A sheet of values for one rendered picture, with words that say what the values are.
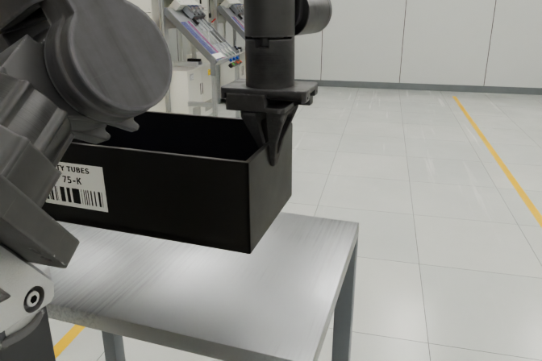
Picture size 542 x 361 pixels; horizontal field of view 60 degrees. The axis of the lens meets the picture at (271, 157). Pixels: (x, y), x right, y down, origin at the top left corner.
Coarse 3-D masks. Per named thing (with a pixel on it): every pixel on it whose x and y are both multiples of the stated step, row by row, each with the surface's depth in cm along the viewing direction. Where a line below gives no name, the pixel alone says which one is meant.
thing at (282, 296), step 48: (96, 240) 95; (144, 240) 95; (288, 240) 95; (336, 240) 95; (96, 288) 79; (144, 288) 79; (192, 288) 79; (240, 288) 79; (288, 288) 79; (336, 288) 79; (144, 336) 71; (192, 336) 68; (240, 336) 68; (288, 336) 68; (336, 336) 109
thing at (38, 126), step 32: (0, 96) 26; (32, 96) 27; (0, 128) 25; (32, 128) 27; (64, 128) 29; (0, 160) 24; (32, 160) 26; (0, 192) 22; (32, 192) 26; (0, 224) 23; (32, 224) 24; (32, 256) 27; (64, 256) 26
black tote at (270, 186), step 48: (96, 144) 77; (144, 144) 74; (192, 144) 71; (240, 144) 68; (288, 144) 64; (96, 192) 58; (144, 192) 55; (192, 192) 53; (240, 192) 51; (288, 192) 67; (192, 240) 56; (240, 240) 53
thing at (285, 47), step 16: (256, 48) 51; (272, 48) 51; (288, 48) 52; (256, 64) 52; (272, 64) 52; (288, 64) 53; (240, 80) 58; (256, 80) 53; (272, 80) 52; (288, 80) 53; (224, 96) 54; (272, 96) 53; (288, 96) 52; (304, 96) 51
